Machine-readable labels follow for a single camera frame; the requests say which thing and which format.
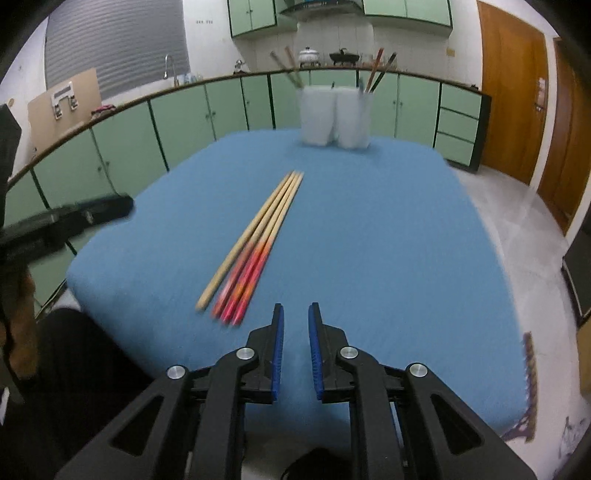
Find grey window blind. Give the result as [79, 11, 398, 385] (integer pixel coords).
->
[45, 0, 190, 100]

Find cardboard box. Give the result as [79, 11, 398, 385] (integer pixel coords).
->
[576, 323, 591, 370]

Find wooden door in doorway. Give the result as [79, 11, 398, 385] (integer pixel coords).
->
[538, 37, 591, 236]

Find plain bamboo chopstick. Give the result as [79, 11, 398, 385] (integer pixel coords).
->
[270, 52, 301, 89]
[196, 171, 295, 311]

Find range hood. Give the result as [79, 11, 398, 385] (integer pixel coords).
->
[279, 0, 365, 17]

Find green base cabinets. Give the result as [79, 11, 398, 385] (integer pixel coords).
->
[0, 69, 492, 319]

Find blue tablecloth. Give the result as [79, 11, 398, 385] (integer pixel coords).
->
[67, 129, 532, 430]

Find green wall cabinets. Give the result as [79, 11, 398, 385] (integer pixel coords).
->
[228, 0, 453, 38]

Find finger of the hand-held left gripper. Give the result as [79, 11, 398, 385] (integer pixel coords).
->
[81, 193, 135, 228]

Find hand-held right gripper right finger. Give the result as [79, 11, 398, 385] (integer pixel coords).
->
[308, 302, 539, 480]

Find white two-compartment utensil holder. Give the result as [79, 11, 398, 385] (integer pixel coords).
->
[298, 87, 372, 149]

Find pink-ended bamboo chopstick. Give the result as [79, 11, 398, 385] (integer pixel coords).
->
[211, 172, 298, 319]
[284, 45, 305, 89]
[221, 172, 302, 323]
[231, 172, 305, 326]

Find closed wooden door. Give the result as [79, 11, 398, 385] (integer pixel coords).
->
[478, 0, 550, 185]

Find person's left hand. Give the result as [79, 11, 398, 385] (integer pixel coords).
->
[0, 265, 38, 381]

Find dark brown chopstick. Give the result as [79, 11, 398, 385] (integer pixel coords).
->
[365, 47, 385, 94]
[369, 53, 398, 93]

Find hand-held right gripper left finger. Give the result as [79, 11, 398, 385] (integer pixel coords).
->
[54, 303, 284, 480]

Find black glass cabinet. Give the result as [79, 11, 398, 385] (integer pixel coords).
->
[561, 231, 591, 326]

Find brown kitchen countertop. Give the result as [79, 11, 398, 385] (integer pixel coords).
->
[4, 67, 492, 190]

